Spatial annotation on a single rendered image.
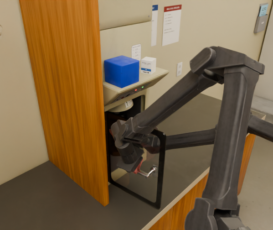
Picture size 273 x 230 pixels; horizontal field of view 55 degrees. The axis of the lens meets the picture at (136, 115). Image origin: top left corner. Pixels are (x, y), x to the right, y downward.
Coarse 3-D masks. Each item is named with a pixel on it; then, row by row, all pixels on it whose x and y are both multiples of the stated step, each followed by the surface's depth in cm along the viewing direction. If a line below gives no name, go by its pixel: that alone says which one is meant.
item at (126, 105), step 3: (126, 102) 127; (129, 102) 129; (132, 102) 132; (120, 105) 125; (123, 105) 126; (126, 105) 127; (129, 105) 129; (132, 105) 131; (114, 108) 125; (117, 108) 125; (120, 108) 126; (123, 108) 126; (126, 108) 127; (129, 108) 128; (111, 111) 125; (114, 111) 125; (117, 111) 125; (120, 111) 126
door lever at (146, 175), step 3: (150, 168) 107; (153, 168) 106; (138, 171) 106; (141, 171) 106; (150, 171) 106; (153, 171) 106; (141, 174) 105; (144, 174) 104; (147, 174) 104; (150, 174) 105; (147, 177) 103
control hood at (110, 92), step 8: (160, 72) 118; (168, 72) 119; (144, 80) 109; (152, 80) 114; (104, 88) 104; (112, 88) 102; (120, 88) 102; (128, 88) 103; (144, 88) 122; (104, 96) 106; (112, 96) 103; (104, 104) 108
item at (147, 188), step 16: (112, 144) 117; (144, 144) 104; (160, 144) 99; (112, 160) 121; (144, 160) 108; (160, 160) 103; (112, 176) 127; (128, 176) 119; (160, 176) 106; (128, 192) 124; (144, 192) 116; (160, 192) 110
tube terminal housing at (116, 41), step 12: (132, 24) 110; (144, 24) 114; (108, 36) 102; (120, 36) 106; (132, 36) 111; (144, 36) 117; (108, 48) 104; (120, 48) 109; (144, 48) 119; (132, 96) 125; (144, 96) 136; (108, 108) 116; (144, 108) 136
